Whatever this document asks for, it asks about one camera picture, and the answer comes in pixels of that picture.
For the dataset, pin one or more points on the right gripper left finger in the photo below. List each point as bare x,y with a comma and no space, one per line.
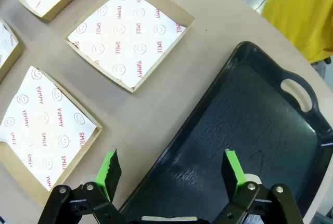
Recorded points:
109,177

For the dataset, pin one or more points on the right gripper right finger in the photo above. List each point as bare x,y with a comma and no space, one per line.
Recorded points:
235,174

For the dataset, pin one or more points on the person in yellow hoodie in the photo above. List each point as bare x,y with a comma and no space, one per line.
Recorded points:
299,13

